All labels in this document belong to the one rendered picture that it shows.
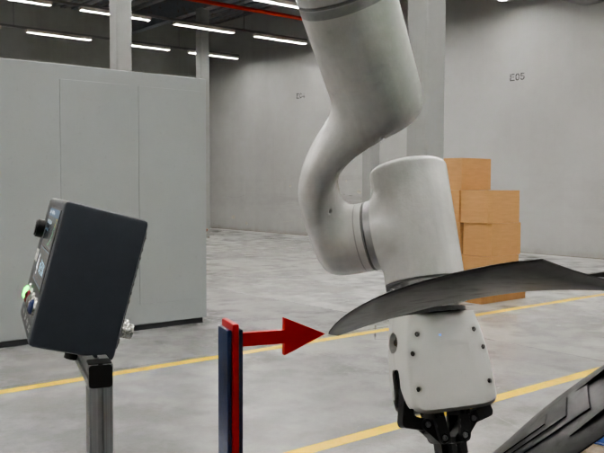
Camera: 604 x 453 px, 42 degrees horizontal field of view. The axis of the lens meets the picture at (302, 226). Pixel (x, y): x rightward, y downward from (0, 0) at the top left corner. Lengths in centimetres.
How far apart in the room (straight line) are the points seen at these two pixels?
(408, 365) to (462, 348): 6
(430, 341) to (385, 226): 13
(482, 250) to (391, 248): 800
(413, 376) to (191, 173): 646
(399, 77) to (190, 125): 649
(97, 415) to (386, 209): 45
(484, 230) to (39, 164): 473
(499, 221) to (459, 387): 806
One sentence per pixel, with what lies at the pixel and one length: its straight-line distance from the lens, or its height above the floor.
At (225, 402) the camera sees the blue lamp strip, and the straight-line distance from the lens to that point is 49.
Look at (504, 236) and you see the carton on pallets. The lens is 893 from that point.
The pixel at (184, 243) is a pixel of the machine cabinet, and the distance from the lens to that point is 716.
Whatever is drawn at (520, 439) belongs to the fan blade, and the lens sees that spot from 80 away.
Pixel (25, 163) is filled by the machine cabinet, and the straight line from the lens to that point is 654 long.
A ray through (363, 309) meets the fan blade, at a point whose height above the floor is 119.
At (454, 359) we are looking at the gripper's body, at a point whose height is 110.
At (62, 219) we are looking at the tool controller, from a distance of 103.
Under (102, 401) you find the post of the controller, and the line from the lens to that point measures 103.
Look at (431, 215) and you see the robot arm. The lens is 81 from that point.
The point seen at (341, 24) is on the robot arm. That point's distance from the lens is 71.
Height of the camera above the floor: 128
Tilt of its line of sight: 3 degrees down
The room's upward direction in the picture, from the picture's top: straight up
